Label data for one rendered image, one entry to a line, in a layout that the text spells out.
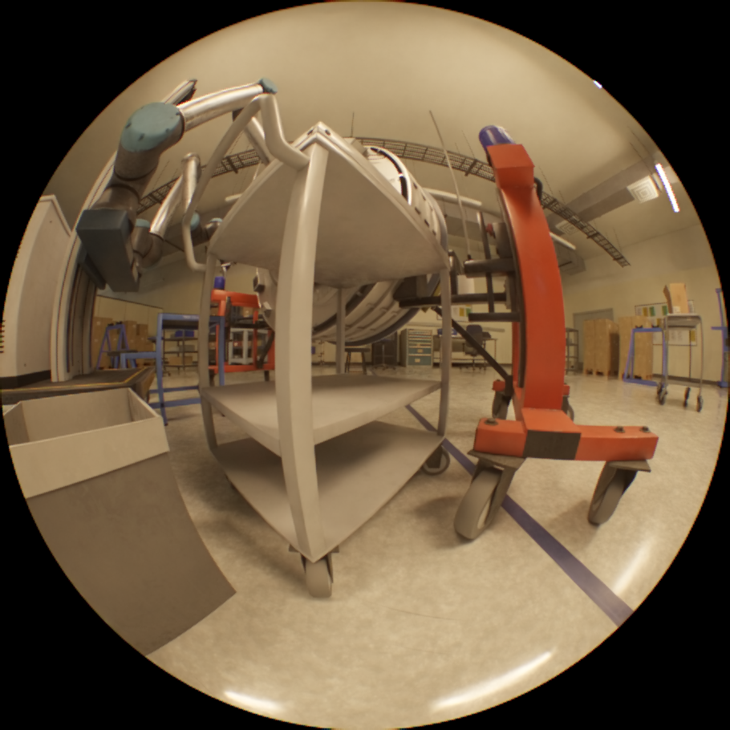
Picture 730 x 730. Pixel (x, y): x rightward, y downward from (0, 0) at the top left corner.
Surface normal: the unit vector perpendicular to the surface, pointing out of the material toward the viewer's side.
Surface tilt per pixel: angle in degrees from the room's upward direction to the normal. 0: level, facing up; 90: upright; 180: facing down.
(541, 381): 90
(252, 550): 0
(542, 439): 90
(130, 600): 90
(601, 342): 90
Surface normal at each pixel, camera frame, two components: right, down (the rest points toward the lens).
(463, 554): 0.01, -1.00
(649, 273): -1.00, 0.00
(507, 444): -0.59, 0.04
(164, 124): 0.87, 0.11
